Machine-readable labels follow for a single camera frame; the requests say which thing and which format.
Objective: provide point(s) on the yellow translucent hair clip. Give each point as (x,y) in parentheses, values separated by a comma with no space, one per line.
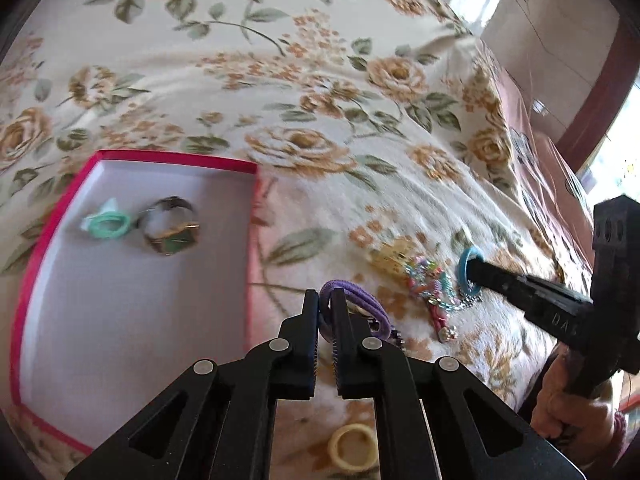
(396,258)

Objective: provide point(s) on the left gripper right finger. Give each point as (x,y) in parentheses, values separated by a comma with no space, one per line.
(435,420)

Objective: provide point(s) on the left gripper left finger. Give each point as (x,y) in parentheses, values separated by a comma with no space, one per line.
(215,421)

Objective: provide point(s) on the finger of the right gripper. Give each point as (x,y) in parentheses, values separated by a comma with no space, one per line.
(553,308)

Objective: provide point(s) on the green face wrist watch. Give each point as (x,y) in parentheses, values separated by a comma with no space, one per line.
(170,225)

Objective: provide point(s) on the right hand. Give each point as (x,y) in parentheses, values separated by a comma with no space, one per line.
(585,430)

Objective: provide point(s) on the red shallow cardboard box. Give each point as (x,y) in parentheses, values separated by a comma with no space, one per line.
(102,326)

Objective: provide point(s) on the floral bed blanket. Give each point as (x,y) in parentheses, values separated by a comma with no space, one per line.
(371,120)

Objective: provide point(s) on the pink decorated hair clip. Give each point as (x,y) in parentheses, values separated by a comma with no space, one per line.
(428,282)

